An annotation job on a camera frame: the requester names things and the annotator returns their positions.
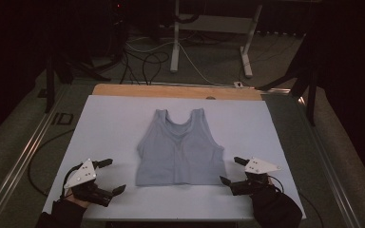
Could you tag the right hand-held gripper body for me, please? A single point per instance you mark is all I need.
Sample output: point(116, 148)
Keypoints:
point(256, 177)

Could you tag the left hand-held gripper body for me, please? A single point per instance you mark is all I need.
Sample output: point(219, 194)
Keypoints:
point(85, 177)

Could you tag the grey tank top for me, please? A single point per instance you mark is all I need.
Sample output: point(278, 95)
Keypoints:
point(180, 152)

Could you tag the person's right hand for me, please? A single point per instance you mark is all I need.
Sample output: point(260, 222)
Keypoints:
point(269, 181)

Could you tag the person's left hand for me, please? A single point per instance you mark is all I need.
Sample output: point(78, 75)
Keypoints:
point(76, 201)

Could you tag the white table mat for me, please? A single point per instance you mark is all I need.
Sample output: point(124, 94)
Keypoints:
point(114, 126)

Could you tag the white power strip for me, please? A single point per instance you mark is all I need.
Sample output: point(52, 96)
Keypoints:
point(238, 84)

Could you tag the black metal stand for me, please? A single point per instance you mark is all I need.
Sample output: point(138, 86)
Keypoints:
point(310, 91)
point(49, 82)

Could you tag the dark computer tower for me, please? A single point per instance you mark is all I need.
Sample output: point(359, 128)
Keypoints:
point(117, 25)

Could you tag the black rectangular floor frame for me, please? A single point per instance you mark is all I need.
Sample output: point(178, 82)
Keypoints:
point(64, 118)

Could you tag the metal floor rail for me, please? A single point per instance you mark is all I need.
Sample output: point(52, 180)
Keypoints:
point(329, 177)
point(22, 158)

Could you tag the white desk frame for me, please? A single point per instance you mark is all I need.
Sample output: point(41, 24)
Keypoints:
point(217, 24)

